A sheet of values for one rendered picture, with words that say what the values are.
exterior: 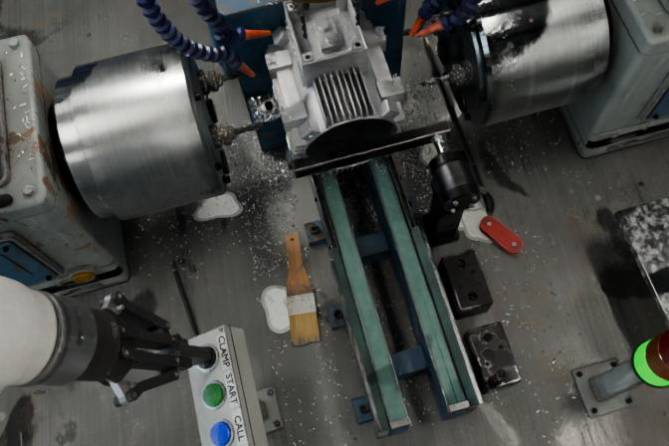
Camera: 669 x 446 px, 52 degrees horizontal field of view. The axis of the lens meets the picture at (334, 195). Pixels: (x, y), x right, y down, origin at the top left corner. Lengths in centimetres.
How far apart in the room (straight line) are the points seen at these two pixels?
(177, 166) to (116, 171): 8
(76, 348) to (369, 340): 51
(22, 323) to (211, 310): 63
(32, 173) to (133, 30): 62
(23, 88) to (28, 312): 50
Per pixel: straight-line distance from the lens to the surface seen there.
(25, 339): 67
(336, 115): 102
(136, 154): 102
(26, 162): 104
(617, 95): 122
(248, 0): 111
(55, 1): 168
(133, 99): 102
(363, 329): 110
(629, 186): 139
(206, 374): 96
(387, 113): 105
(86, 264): 123
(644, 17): 112
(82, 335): 72
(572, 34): 110
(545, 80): 110
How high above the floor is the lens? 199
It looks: 67 degrees down
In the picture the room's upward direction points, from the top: 6 degrees counter-clockwise
